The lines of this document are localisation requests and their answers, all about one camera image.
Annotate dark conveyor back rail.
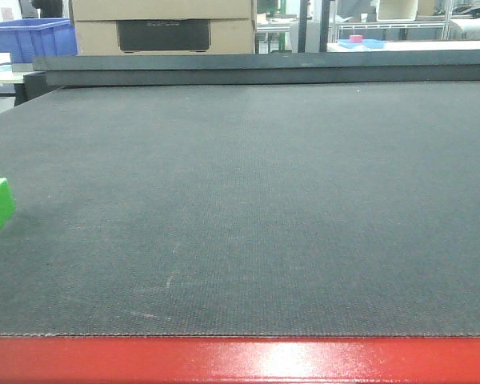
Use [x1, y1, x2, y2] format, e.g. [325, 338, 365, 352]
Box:
[34, 50, 480, 87]

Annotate dark conveyor belt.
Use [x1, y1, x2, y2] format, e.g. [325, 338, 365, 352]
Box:
[0, 82, 480, 336]

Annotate white paper cup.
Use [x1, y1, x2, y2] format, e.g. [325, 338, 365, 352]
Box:
[0, 52, 13, 75]

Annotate red conveyor frame edge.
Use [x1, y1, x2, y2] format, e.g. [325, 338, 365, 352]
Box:
[0, 337, 480, 383]

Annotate blue plastic crate background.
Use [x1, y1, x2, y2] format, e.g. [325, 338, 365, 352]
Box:
[0, 18, 78, 63]

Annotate pink block on tray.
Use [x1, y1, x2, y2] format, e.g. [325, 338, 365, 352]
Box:
[349, 34, 363, 44]

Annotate blue shallow tray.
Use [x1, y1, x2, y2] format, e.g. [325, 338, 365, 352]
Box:
[338, 38, 386, 50]

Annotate cardboard box with black print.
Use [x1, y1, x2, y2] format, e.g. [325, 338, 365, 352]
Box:
[70, 0, 257, 56]

